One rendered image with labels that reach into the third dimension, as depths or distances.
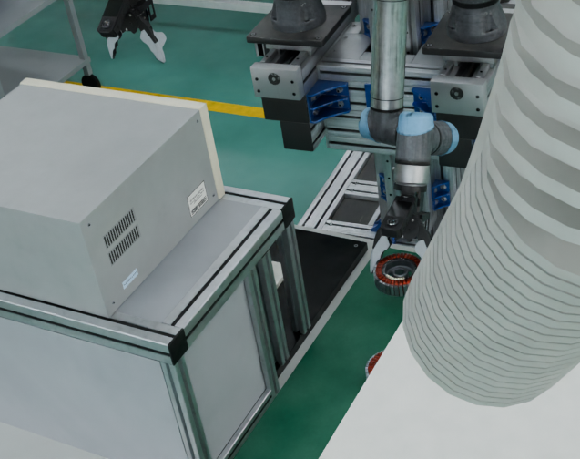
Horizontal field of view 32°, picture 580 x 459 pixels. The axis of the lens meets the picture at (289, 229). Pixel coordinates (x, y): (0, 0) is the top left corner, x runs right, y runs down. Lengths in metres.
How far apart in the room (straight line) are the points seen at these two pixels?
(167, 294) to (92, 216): 0.21
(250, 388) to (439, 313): 1.20
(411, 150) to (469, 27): 0.54
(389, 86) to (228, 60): 2.86
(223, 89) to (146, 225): 3.06
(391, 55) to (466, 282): 1.53
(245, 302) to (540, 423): 0.72
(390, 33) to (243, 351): 0.77
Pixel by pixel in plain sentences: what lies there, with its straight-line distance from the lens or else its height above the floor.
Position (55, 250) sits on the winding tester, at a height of 1.24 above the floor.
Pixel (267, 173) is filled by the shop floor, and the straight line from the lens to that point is 4.15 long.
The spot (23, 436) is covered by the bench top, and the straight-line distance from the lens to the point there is 2.18.
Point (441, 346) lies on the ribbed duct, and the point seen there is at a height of 1.62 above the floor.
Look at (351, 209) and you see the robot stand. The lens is 3.50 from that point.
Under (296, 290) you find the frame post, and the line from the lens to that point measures 2.10.
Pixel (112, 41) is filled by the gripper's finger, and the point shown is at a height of 1.21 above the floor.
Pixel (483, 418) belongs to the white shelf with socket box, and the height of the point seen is 1.21.
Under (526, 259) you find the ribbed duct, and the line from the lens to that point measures 0.68.
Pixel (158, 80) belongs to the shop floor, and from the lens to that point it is 5.04.
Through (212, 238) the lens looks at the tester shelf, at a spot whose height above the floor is 1.11.
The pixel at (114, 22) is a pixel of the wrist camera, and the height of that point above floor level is 1.29.
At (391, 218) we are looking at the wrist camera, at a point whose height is 0.96.
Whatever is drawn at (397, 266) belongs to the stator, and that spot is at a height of 0.82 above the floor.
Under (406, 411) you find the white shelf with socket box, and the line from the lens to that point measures 1.39.
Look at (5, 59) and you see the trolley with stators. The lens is 5.20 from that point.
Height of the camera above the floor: 2.21
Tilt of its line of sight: 35 degrees down
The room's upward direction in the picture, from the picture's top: 10 degrees counter-clockwise
